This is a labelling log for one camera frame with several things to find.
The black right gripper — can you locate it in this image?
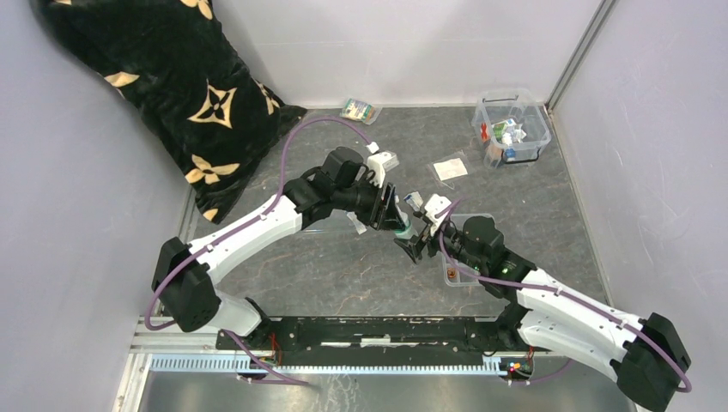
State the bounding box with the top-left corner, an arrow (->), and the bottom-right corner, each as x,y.
393,218 -> 485,272

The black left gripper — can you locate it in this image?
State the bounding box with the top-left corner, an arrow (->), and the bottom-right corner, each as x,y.
333,174 -> 405,232

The white bottle green label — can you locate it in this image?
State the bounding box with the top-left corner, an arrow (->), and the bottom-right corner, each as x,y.
395,214 -> 416,239

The clear box lid black handle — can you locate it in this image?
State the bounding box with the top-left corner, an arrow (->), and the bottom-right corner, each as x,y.
302,210 -> 359,235

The clear compartment organizer tray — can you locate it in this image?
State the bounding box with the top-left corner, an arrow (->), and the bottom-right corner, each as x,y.
440,213 -> 494,288

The gauze pad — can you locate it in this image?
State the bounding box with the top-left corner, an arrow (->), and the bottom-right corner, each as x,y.
427,149 -> 476,190

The colourful bandage packet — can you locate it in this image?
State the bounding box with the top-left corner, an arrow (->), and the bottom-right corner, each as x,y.
339,98 -> 382,125

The brown medicine bottle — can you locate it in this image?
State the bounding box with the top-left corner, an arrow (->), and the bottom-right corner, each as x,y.
485,142 -> 503,168

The clear plastic storage box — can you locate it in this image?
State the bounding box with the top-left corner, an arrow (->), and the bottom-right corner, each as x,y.
471,88 -> 552,168

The blue white bandage roll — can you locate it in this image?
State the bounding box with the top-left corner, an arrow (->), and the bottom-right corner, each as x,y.
503,147 -> 518,163

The teal item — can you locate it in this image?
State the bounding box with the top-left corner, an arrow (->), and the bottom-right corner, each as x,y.
492,118 -> 527,146

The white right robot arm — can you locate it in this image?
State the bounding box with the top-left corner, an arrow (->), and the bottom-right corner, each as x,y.
394,215 -> 693,411

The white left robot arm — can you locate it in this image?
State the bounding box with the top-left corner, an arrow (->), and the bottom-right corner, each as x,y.
151,147 -> 408,350

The white blue wipe sachet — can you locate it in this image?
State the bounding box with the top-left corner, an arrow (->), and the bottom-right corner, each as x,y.
346,212 -> 367,235

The black floral plush blanket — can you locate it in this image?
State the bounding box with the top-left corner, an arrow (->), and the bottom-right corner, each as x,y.
31,1 -> 307,224

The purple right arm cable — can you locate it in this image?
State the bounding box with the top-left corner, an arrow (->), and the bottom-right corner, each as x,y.
438,198 -> 694,395

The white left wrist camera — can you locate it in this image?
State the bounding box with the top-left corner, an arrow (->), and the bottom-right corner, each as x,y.
366,151 -> 399,188

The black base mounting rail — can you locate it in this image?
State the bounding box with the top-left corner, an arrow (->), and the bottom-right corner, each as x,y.
215,316 -> 529,367

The white slotted cable duct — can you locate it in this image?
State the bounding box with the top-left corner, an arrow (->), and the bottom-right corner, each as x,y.
149,354 -> 525,378

